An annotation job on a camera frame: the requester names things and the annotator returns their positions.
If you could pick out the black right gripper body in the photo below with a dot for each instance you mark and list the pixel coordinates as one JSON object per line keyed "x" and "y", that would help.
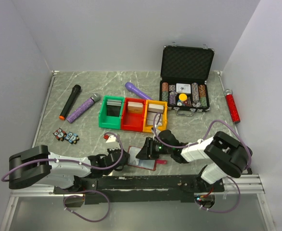
{"x": 158, "y": 149}

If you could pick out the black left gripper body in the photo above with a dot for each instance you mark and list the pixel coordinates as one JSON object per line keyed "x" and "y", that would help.
{"x": 113, "y": 150}

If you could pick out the red leather card holder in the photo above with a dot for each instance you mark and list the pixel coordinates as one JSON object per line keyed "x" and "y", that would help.
{"x": 144, "y": 164}

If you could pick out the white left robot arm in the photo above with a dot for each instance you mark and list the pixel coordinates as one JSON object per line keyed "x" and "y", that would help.
{"x": 39, "y": 165}

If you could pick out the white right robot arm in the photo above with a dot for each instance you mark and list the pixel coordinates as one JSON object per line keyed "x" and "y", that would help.
{"x": 229, "y": 157}

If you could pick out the yellow plastic card bin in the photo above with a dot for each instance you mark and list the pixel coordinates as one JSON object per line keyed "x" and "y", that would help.
{"x": 155, "y": 111}

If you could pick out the blue owl card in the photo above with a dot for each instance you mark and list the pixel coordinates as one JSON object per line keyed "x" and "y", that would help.
{"x": 72, "y": 138}

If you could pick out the red plastic card bin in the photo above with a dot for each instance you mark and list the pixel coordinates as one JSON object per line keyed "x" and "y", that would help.
{"x": 133, "y": 114}

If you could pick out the green plastic card bin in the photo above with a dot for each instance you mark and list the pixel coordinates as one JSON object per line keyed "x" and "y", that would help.
{"x": 111, "y": 112}

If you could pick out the red owl card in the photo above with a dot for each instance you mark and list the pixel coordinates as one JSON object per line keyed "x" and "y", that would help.
{"x": 60, "y": 134}

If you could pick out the white playing card deck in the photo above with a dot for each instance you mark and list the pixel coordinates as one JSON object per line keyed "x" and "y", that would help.
{"x": 183, "y": 88}

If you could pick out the yellow poker dealer chip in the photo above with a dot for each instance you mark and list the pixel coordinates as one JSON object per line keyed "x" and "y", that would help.
{"x": 183, "y": 97}

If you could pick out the purple glitter toy microphone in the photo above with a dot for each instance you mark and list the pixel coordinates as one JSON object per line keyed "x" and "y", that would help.
{"x": 84, "y": 107}

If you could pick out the purple plastic toy microphone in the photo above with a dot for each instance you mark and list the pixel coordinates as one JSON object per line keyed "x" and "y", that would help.
{"x": 132, "y": 88}

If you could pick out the black toy microphone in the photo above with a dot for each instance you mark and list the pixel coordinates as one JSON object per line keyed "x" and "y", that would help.
{"x": 70, "y": 101}

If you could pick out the black poker chip case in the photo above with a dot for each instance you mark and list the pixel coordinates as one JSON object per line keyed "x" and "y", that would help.
{"x": 187, "y": 65}

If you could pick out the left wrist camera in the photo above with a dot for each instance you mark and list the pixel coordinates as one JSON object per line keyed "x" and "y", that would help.
{"x": 110, "y": 138}

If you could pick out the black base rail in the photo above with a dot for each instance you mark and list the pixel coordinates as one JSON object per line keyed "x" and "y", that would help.
{"x": 147, "y": 188}

